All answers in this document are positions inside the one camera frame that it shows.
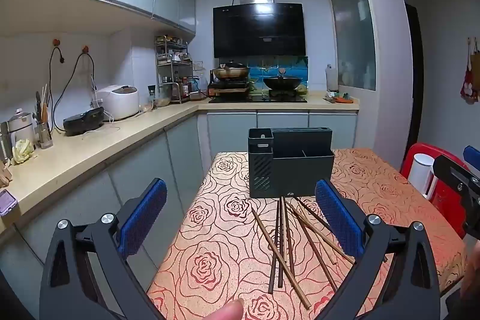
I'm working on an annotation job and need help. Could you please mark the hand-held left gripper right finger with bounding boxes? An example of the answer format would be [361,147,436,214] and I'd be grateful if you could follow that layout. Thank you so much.
[314,179,441,320]

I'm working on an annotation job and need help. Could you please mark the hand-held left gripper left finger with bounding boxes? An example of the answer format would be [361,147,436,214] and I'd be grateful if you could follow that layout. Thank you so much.
[39,178,167,320]

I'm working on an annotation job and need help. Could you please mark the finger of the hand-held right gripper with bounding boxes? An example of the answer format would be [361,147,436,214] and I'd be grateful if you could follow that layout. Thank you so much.
[463,145,480,165]
[433,154,480,208]

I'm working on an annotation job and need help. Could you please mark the pile of chopsticks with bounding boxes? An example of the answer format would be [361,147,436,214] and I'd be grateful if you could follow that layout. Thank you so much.
[250,196,355,309]

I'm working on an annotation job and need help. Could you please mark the dark grey utensil holder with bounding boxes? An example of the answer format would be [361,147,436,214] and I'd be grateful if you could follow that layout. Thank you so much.
[247,126,335,199]

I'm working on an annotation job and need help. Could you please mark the person's right hand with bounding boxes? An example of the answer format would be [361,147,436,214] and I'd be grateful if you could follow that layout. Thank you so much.
[459,241,480,302]

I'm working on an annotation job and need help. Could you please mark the person's left hand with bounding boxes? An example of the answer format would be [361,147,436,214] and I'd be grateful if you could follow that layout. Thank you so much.
[208,298,244,320]

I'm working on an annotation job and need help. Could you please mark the red plastic chair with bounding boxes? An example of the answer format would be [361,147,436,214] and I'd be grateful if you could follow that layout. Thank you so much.
[400,142,473,238]

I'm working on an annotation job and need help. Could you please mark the white electric kettle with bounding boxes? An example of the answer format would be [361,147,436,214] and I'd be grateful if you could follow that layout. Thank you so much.
[407,153,439,199]

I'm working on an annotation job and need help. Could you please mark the hanging apron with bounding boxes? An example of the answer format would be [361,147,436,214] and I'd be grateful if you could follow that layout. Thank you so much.
[459,37,480,103]

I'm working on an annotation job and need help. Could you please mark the rose-print tablecloth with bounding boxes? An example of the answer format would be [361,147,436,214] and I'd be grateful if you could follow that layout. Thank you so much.
[146,148,469,320]

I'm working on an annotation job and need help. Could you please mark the black electric griddle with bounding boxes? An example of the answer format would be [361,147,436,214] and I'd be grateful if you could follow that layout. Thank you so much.
[62,107,106,137]

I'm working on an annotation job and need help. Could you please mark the white rice cooker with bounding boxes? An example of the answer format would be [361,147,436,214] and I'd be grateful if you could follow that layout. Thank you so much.
[97,85,140,121]

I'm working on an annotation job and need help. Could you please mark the cutting board with vegetables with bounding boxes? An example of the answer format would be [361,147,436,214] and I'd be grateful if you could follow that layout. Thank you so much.
[324,92,355,104]

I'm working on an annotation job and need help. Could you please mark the metal cup of kitchen tools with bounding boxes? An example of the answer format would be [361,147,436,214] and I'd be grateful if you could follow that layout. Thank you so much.
[33,83,54,150]

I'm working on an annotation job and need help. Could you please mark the purple box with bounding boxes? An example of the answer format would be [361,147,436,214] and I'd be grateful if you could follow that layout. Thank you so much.
[0,189,19,217]

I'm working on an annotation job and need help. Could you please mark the napa cabbage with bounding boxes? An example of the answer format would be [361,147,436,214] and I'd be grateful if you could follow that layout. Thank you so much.
[12,139,36,165]

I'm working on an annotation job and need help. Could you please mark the wooden blocks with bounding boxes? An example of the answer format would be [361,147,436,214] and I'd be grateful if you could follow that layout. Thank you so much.
[0,159,14,187]

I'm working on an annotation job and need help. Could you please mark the black glass cooktop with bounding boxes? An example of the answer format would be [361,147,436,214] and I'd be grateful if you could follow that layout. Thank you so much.
[208,93,308,104]

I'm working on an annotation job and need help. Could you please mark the black wok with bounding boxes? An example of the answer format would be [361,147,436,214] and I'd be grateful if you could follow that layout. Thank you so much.
[262,74,304,90]

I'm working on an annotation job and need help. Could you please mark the portable gas stove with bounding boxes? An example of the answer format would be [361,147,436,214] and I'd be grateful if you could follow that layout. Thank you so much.
[207,78,251,97]

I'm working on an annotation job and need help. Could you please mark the metal spice rack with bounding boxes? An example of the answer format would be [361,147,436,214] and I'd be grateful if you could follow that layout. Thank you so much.
[155,35,194,105]

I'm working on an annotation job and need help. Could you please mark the frying pan with lid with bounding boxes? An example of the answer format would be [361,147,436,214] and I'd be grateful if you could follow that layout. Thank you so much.
[210,60,251,79]

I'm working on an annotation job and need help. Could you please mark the blue picture backsplash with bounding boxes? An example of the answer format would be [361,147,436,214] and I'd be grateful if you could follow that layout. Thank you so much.
[240,55,309,88]

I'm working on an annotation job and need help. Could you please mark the frosted glass window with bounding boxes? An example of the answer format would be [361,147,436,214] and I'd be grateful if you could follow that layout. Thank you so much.
[327,0,377,92]

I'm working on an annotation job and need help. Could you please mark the black range hood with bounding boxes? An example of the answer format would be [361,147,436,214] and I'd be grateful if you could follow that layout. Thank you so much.
[212,0,306,58]

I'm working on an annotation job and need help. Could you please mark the black power cable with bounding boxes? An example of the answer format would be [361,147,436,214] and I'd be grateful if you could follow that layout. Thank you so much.
[52,46,97,135]
[48,38,65,118]

